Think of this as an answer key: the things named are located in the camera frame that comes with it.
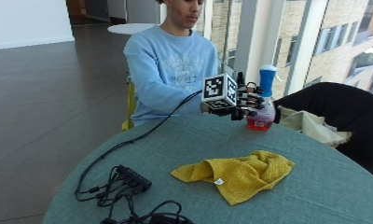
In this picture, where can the spray bottle with red liquid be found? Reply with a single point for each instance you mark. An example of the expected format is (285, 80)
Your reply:
(263, 99)

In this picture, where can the white cube of black markers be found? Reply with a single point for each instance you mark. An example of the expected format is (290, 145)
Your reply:
(220, 91)

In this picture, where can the cream cloth bag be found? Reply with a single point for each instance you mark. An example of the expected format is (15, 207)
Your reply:
(310, 126)

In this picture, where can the black jacket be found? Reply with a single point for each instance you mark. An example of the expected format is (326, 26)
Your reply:
(339, 118)

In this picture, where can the the person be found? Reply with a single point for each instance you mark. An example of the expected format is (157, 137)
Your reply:
(165, 68)

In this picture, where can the yellow cloth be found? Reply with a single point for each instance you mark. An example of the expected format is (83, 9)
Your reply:
(240, 175)

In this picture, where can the yellow chair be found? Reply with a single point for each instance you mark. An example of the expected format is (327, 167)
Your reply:
(129, 107)

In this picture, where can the white round table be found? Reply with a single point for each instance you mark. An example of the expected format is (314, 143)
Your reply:
(130, 28)

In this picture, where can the black usb hub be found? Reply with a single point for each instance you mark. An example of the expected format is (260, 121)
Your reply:
(133, 178)

